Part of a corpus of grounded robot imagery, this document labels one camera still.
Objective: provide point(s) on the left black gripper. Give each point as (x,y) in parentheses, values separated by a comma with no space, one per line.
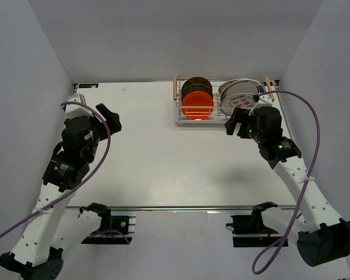
(112,117)

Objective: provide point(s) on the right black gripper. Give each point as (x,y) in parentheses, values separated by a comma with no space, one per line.
(236,118)

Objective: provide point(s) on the orange plate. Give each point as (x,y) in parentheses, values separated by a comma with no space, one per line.
(197,106)

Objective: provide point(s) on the blue patterned plate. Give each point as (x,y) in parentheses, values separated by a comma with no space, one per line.
(196,88)

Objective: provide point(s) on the yellow patterned plate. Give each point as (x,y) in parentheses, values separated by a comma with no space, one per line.
(196,81)

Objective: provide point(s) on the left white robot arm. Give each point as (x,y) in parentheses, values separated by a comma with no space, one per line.
(40,252)

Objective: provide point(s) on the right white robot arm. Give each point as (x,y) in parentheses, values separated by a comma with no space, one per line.
(323,235)

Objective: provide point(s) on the white plate red lettering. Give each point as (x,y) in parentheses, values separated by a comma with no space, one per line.
(240,100)

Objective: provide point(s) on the white plate green rim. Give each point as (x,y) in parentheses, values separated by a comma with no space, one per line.
(239,87)

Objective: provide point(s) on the black label sticker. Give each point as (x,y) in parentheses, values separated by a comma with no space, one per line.
(88,85)

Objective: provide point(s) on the metal wire dish rack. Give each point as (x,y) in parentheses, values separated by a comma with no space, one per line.
(217,117)

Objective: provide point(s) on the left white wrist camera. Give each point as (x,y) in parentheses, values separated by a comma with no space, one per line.
(75,110)

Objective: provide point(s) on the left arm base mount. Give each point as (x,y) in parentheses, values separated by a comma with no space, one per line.
(113,230)

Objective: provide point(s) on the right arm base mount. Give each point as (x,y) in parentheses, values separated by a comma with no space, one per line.
(248,229)

